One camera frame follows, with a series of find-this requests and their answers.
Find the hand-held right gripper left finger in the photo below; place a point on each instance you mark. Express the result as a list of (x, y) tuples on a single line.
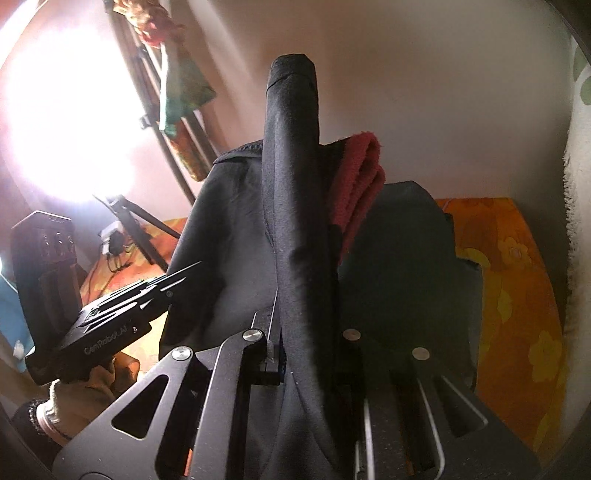
[(270, 364)]

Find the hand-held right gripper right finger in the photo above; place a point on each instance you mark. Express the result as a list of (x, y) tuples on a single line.
[(364, 364)]

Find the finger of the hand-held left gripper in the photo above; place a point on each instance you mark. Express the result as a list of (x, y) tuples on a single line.
[(159, 302), (171, 274)]

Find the black pants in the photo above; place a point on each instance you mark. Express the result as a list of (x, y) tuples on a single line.
[(295, 207)]

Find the person's left forearm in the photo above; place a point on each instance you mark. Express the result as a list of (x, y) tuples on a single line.
[(23, 424)]

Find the person's left hand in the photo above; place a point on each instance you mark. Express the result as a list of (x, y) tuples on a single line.
[(87, 392)]

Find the blue object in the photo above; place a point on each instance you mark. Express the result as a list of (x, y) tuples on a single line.
[(8, 318)]

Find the small black tripod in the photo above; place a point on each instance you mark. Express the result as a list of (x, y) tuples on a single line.
[(134, 226)]

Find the white charger adapter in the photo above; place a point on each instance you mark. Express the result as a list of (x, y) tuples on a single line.
[(113, 237)]

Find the dark green folded cloth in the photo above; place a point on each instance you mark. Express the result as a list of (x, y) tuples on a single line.
[(415, 277)]

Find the metal bangles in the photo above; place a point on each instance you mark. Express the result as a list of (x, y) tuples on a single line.
[(44, 415)]

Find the orange floral bedsheet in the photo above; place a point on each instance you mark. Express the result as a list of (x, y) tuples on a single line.
[(508, 314)]

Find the red towel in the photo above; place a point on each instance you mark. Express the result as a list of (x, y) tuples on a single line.
[(360, 184)]

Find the colourful hanging cloth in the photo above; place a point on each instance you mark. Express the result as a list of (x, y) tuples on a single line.
[(180, 78)]

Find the white fluffy cloth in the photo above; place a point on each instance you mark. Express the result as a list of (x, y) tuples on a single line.
[(577, 161)]

